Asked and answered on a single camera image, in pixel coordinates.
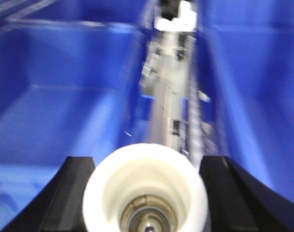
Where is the blue shelf box right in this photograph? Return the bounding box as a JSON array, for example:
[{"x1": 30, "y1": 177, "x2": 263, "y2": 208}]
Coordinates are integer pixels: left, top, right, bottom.
[{"x1": 197, "y1": 0, "x2": 294, "y2": 203}]

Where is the blue shelf box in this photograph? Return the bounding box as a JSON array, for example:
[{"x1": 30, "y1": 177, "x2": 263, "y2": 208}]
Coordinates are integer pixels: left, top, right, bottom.
[
  {"x1": 197, "y1": 0, "x2": 294, "y2": 203},
  {"x1": 0, "y1": 0, "x2": 159, "y2": 232}
]

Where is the white plastic valve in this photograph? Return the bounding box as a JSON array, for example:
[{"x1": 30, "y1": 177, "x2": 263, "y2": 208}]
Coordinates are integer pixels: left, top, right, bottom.
[{"x1": 83, "y1": 144, "x2": 208, "y2": 232}]

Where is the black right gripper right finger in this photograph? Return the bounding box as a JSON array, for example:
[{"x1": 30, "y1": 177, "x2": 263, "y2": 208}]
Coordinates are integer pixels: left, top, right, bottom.
[{"x1": 199, "y1": 156, "x2": 294, "y2": 232}]

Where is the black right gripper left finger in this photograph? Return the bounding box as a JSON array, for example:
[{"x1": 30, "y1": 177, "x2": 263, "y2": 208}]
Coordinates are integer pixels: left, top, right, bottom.
[{"x1": 2, "y1": 156, "x2": 95, "y2": 232}]

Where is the blue shelf box left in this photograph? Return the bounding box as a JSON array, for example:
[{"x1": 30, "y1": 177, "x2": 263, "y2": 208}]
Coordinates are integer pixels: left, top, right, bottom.
[{"x1": 0, "y1": 0, "x2": 159, "y2": 232}]

